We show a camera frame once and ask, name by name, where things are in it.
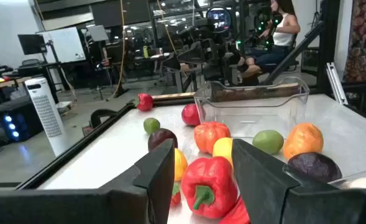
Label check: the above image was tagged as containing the red bell pepper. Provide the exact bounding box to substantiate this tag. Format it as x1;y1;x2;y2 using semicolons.
181;156;239;220

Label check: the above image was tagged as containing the round display screen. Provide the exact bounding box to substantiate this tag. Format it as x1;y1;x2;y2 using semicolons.
206;6;232;34

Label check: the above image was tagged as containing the black diagonal frame strut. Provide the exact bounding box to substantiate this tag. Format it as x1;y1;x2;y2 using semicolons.
262;20;326;86

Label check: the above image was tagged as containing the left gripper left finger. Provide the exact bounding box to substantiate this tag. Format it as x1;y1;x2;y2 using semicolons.
98;138;176;224

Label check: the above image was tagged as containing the black monitor on stand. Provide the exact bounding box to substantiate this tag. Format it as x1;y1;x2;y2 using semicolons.
17;33;48;56

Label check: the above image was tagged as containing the person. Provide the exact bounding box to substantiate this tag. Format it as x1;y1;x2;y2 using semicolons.
237;0;301;78

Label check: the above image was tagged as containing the large green lime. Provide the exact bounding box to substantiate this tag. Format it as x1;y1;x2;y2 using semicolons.
252;129;285;156

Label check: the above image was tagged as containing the black clamp handle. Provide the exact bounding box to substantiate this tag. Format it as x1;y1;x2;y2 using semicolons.
82;108;118;136

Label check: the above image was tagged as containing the whiteboard on stand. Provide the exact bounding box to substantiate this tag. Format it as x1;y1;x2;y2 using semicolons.
36;26;87;65

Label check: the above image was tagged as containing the small green lime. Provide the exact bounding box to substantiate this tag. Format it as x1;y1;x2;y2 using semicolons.
143;117;161;135

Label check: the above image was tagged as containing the aluminium extrusion bar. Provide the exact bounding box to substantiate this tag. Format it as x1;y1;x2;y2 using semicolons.
325;62;349;106

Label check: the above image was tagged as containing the black box with blue lights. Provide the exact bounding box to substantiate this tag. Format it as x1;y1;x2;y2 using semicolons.
0;95;45;144

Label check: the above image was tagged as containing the large red strawberry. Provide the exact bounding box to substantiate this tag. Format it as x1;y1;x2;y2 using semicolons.
135;92;155;112

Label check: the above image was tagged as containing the large orange mango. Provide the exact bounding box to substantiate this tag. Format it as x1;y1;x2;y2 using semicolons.
282;122;324;161

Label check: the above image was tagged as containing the yellow bell pepper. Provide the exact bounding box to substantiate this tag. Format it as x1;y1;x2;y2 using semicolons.
173;147;189;182

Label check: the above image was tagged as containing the small red strawberry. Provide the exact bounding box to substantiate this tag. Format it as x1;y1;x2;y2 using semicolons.
170;181;182;208

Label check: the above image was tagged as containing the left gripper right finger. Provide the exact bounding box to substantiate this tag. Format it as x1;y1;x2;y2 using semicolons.
231;138;341;224

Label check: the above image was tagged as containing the yellow lemon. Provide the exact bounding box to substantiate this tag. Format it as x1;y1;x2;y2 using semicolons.
212;137;234;167

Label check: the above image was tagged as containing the white tower fan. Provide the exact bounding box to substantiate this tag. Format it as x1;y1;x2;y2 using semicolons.
23;77;70;157

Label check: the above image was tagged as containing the red apple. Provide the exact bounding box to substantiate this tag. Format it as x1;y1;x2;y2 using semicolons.
181;103;201;127

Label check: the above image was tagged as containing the clear plastic bin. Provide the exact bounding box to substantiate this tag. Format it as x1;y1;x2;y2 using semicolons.
193;76;310;139

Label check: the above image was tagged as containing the patterned wall hanging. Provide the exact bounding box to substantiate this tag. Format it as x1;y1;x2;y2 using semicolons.
342;0;366;83

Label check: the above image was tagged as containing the dark purple eggplant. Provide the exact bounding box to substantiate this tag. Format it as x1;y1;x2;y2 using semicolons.
287;151;343;184

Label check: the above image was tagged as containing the dark purple round fruit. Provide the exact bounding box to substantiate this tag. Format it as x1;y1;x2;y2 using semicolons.
147;128;179;152

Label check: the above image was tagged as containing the yellow hanging cable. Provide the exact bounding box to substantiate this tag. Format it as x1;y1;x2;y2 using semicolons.
106;0;127;102

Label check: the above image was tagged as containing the wooden side table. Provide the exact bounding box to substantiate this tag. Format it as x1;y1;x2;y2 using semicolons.
0;76;31;93

